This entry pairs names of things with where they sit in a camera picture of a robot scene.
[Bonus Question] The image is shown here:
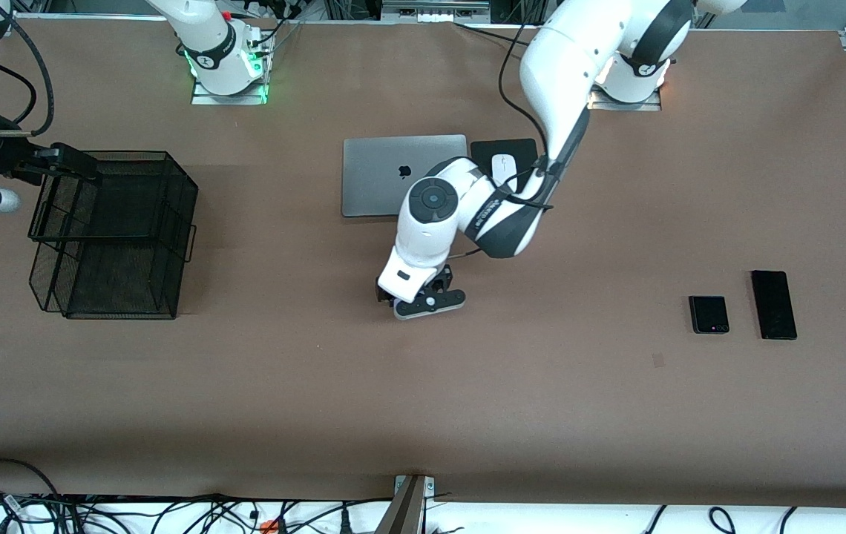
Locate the small black flip phone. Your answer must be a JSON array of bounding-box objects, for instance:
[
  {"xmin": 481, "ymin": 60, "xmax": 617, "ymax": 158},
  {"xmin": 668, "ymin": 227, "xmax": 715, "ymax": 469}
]
[{"xmin": 688, "ymin": 295, "xmax": 730, "ymax": 335}]

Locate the tall black phone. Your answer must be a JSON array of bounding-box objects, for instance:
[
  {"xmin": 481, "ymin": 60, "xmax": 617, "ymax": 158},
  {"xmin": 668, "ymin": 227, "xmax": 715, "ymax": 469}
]
[{"xmin": 750, "ymin": 270, "xmax": 799, "ymax": 341}]

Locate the grey closed laptop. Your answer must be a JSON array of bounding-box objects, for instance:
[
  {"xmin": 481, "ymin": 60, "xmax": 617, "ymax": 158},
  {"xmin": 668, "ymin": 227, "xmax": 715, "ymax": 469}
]
[{"xmin": 341, "ymin": 134, "xmax": 468, "ymax": 218}]

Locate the white computer mouse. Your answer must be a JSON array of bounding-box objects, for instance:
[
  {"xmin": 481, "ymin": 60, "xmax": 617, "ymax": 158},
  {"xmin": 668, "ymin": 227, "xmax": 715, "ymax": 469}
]
[{"xmin": 491, "ymin": 154, "xmax": 519, "ymax": 191}]

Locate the black mesh two-tier tray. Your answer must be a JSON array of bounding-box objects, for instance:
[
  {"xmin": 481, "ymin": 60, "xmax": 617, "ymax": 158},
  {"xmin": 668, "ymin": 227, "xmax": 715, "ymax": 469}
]
[{"xmin": 27, "ymin": 151, "xmax": 199, "ymax": 321}]

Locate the black mouse pad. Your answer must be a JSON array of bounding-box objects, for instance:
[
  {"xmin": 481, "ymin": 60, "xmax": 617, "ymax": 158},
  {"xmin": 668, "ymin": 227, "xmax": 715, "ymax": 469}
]
[{"xmin": 470, "ymin": 138, "xmax": 539, "ymax": 173}]

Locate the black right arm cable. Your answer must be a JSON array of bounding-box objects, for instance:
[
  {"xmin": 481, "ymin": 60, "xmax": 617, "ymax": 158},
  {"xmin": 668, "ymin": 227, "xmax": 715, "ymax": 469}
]
[{"xmin": 0, "ymin": 15, "xmax": 55, "ymax": 138}]

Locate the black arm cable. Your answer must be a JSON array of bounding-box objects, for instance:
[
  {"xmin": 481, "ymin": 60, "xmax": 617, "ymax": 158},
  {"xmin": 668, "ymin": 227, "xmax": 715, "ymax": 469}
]
[
  {"xmin": 0, "ymin": 15, "xmax": 55, "ymax": 138},
  {"xmin": 445, "ymin": 21, "xmax": 556, "ymax": 260}
]

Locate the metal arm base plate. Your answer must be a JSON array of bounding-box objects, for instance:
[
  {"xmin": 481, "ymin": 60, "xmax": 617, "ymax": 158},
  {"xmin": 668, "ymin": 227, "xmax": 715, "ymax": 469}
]
[
  {"xmin": 191, "ymin": 30, "xmax": 269, "ymax": 106},
  {"xmin": 588, "ymin": 80, "xmax": 663, "ymax": 112}
]

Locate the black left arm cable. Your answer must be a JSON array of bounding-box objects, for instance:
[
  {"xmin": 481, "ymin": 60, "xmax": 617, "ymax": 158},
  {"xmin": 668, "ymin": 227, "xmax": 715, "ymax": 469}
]
[{"xmin": 445, "ymin": 21, "xmax": 556, "ymax": 260}]

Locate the aluminium camera pole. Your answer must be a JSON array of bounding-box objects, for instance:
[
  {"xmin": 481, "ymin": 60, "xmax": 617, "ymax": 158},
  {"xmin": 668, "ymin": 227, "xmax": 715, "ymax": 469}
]
[{"xmin": 375, "ymin": 475, "xmax": 436, "ymax": 534}]

